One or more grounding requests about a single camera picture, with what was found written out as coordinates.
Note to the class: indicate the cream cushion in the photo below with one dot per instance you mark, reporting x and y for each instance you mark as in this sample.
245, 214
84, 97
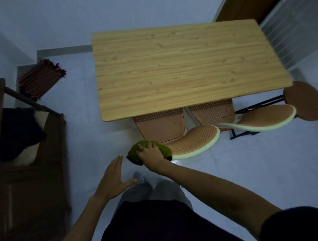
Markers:
29, 154

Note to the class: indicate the dark wooden bench frame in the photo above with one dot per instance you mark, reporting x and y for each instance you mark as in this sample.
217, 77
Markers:
37, 178

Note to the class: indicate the brown wooden door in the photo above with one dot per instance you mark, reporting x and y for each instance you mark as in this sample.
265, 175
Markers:
243, 10

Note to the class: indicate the person's left thumb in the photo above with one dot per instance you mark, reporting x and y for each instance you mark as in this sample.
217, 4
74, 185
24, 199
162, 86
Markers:
129, 183

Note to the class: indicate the person's left forearm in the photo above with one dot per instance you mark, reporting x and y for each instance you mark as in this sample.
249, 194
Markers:
85, 221

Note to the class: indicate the striped orange floor mat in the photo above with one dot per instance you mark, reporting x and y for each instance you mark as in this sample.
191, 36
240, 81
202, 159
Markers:
41, 79

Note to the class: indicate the person's right forearm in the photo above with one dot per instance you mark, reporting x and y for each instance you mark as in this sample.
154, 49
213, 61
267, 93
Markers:
213, 193

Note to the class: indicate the person's right hand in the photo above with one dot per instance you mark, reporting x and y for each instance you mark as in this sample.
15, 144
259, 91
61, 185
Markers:
151, 159

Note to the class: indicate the dark blue cushion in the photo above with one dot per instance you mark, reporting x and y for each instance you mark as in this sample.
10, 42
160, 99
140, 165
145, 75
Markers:
17, 134

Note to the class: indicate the person's right fingers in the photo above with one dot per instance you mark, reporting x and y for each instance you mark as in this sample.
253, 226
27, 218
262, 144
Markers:
146, 149

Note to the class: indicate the person's grey trousers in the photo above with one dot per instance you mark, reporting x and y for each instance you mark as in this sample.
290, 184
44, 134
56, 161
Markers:
161, 191

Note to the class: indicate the orange perforated chair cream rim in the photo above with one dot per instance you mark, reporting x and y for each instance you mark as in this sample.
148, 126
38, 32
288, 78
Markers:
263, 118
161, 126

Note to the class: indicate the white ribbed panel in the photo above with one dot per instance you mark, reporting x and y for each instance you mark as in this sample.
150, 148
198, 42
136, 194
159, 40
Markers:
293, 32

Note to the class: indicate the round brown stool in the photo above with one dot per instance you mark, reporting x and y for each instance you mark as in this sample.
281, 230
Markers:
301, 100

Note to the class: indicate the person's grey sock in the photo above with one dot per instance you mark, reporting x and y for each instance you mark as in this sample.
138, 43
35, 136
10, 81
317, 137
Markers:
139, 177

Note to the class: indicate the person's left hand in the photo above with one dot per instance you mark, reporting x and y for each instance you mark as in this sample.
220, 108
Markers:
111, 182

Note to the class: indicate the person's dark shirt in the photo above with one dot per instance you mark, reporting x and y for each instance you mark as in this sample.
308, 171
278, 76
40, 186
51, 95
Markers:
169, 223

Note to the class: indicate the green cloth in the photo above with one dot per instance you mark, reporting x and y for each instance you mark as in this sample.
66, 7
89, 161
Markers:
135, 155

